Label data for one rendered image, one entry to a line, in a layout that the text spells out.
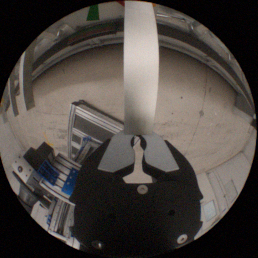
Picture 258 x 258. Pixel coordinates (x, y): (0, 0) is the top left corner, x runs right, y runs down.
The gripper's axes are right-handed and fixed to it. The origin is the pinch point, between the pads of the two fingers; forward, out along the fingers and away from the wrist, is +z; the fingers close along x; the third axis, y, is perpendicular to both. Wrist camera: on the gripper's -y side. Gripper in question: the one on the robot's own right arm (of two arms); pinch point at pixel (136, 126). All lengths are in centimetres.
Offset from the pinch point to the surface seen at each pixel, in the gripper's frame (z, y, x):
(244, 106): 53, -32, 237
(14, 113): -1.7, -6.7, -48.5
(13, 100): -1, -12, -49
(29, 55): -1.3, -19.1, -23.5
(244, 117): 41, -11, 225
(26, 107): -2.8, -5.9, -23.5
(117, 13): 9.7, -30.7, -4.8
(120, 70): 83, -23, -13
